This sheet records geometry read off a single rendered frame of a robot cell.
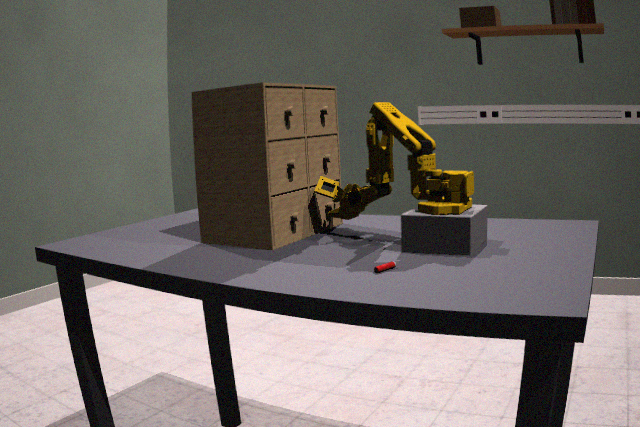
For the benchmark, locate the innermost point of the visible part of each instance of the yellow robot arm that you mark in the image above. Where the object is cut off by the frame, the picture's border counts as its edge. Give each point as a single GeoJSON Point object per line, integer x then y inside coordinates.
{"type": "Point", "coordinates": [421, 164]}

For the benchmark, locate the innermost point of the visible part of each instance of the brown wooden drawer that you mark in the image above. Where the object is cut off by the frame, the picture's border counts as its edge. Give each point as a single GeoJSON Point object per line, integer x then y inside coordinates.
{"type": "Point", "coordinates": [290, 215]}
{"type": "Point", "coordinates": [317, 103]}
{"type": "Point", "coordinates": [284, 173]}
{"type": "Point", "coordinates": [322, 157]}
{"type": "Point", "coordinates": [279, 102]}

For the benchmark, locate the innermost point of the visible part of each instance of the brown wooden chest of drawers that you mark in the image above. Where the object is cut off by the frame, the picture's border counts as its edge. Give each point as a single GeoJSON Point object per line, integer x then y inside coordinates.
{"type": "Point", "coordinates": [232, 164]}

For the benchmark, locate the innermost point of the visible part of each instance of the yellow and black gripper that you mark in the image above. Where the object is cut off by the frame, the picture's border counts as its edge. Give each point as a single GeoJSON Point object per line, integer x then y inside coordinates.
{"type": "Point", "coordinates": [331, 189]}

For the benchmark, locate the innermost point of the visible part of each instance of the red cylinder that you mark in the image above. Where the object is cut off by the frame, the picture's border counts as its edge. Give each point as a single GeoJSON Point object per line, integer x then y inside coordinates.
{"type": "Point", "coordinates": [384, 267]}

